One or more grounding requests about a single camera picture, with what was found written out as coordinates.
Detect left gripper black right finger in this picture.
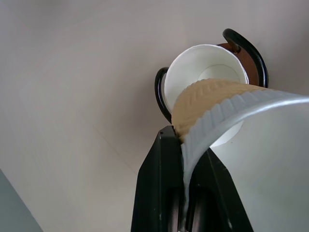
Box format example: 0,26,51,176
186,146,254,232

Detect tan ribbed paper cup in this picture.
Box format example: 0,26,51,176
163,43,250,115
171,78,309,232

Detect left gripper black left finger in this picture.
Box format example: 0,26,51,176
131,125,186,232

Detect black wire cup holder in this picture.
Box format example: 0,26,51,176
154,28,269,123

